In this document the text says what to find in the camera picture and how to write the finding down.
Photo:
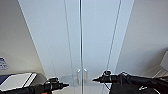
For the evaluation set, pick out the white wardrobe door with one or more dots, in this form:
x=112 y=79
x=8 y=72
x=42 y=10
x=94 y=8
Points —
x=103 y=36
x=50 y=36

